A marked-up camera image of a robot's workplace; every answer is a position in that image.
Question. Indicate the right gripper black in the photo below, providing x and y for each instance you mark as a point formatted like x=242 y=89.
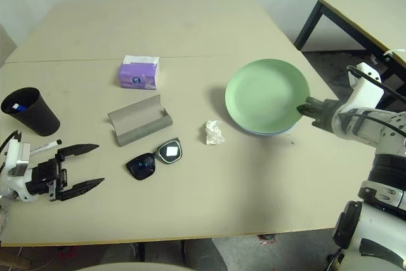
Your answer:
x=326 y=110

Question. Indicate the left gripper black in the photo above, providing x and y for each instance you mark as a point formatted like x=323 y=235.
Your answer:
x=47 y=179

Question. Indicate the light green plastic plate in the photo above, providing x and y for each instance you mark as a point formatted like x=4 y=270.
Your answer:
x=266 y=93

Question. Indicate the black sunglasses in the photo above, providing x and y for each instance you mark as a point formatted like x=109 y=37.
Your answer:
x=142 y=166

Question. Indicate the grey glasses case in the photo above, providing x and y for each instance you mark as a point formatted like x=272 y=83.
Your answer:
x=136 y=118

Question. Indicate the white tissue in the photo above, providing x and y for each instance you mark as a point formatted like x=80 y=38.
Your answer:
x=214 y=133

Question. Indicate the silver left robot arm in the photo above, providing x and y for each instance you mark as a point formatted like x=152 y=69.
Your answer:
x=3 y=220

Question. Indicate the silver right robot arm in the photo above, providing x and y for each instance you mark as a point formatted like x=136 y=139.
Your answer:
x=387 y=163

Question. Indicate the black capped white marker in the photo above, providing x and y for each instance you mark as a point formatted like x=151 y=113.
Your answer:
x=44 y=147

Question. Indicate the black plastic cup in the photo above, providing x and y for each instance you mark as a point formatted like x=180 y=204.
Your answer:
x=38 y=118

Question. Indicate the blue capped white marker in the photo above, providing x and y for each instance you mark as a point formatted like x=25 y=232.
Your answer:
x=19 y=107

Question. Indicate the grey robot left leg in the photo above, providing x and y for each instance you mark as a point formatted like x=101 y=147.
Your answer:
x=122 y=253

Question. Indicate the grey robot leg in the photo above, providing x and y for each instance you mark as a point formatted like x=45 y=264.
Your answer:
x=122 y=253
x=203 y=255

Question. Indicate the beige side table black legs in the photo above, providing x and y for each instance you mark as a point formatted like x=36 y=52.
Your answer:
x=355 y=23

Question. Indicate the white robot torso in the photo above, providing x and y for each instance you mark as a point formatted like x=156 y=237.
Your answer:
x=127 y=268

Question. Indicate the purple tissue pack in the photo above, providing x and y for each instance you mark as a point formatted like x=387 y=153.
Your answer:
x=136 y=75

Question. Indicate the grey robot right leg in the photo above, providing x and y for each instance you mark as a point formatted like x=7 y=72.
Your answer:
x=203 y=255

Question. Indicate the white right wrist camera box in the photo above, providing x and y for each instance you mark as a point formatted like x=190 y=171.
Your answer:
x=366 y=90

